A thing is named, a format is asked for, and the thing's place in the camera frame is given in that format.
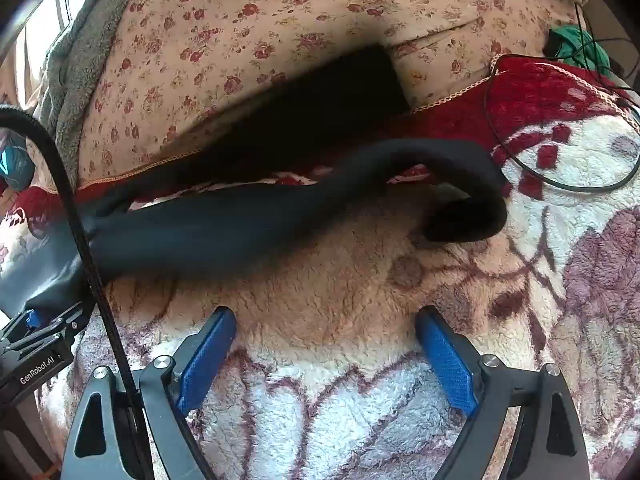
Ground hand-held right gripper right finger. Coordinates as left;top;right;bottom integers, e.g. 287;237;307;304
415;305;588;480

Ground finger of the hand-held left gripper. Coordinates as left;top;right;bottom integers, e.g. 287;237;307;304
0;302;92;356

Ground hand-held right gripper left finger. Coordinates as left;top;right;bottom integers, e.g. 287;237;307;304
60;306;238;480

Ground black knit beanie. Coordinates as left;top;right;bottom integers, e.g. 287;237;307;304
20;45;508;311

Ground red white floral blanket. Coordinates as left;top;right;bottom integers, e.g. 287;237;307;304
0;55;640;480

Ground dark teal bag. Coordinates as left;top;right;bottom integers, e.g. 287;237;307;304
0;130;37;193

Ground grey fleece garment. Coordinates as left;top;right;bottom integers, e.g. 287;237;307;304
37;0;146;181

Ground pink floral quilt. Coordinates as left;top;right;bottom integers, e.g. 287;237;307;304
75;0;566;191

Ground thick black cable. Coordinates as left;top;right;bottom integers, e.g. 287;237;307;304
0;105;151;480

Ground thin black cable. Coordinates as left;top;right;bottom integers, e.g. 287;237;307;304
487;2;640;194

